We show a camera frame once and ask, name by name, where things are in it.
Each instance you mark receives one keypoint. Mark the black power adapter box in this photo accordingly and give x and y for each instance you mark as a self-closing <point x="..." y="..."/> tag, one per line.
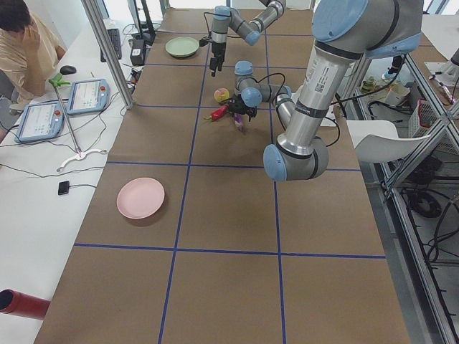
<point x="138" y="52"/>

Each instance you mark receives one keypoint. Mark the teach pendant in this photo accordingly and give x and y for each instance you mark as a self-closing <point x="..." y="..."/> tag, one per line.
<point x="40" y="121"/>
<point x="88" y="96"/>

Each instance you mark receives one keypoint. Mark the pink plate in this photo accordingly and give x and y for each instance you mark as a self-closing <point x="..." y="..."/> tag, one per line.
<point x="140" y="198"/>

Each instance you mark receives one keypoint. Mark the red chili pepper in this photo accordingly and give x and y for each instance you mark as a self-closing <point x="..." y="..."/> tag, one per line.
<point x="217" y="114"/>

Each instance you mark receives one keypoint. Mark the aluminium frame post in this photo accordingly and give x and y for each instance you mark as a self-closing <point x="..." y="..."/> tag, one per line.
<point x="95" y="18"/>

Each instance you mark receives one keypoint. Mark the seated person beige shirt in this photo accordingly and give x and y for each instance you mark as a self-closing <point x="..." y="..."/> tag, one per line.
<point x="29" y="50"/>

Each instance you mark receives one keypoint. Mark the teach pendant far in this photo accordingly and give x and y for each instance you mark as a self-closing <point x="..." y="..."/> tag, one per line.
<point x="88" y="96"/>

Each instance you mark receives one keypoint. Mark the small black square device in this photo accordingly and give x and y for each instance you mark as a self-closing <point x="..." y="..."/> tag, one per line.
<point x="63" y="188"/>

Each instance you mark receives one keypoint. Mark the black keyboard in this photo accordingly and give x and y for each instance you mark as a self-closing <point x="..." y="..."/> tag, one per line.
<point x="114" y="36"/>

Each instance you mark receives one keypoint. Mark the teach pendant near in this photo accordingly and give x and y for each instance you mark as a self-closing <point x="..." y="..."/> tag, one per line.
<point x="40" y="121"/>

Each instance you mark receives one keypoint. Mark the pink green peach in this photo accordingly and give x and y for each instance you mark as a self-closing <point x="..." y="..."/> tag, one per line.
<point x="221" y="95"/>

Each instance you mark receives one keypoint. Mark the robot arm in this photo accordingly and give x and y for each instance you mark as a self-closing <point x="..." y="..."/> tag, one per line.
<point x="344" y="31"/>
<point x="225" y="18"/>

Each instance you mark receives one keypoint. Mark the black computer mouse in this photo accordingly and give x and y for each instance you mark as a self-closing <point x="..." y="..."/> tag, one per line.
<point x="67" y="70"/>

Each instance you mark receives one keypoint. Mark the red cylinder bottle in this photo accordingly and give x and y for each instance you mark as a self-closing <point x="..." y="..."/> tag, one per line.
<point x="23" y="305"/>

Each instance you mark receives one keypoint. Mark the white plastic chair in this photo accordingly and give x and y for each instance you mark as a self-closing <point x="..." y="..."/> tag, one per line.
<point x="377" y="141"/>

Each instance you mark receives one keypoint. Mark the light green plate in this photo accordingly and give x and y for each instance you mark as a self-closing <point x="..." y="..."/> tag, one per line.
<point x="181" y="47"/>

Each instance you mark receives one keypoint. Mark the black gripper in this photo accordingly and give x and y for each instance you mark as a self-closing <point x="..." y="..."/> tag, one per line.
<point x="238" y="106"/>
<point x="217" y="49"/>

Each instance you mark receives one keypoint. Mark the white mesh basket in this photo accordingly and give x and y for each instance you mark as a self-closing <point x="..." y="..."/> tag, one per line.
<point x="421" y="120"/>

